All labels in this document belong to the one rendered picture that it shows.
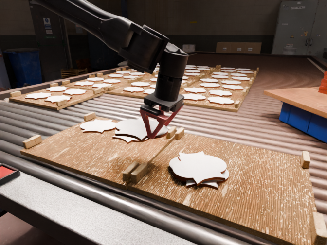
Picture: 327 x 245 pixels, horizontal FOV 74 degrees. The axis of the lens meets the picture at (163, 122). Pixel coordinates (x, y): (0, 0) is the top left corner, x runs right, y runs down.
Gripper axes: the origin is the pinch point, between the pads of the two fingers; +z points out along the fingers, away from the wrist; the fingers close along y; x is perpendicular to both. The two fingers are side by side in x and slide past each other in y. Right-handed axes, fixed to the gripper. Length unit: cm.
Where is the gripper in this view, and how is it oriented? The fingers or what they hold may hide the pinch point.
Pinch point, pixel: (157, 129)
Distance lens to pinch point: 55.4
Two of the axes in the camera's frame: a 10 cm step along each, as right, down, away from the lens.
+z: -2.1, 8.7, 4.5
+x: 8.9, 3.6, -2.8
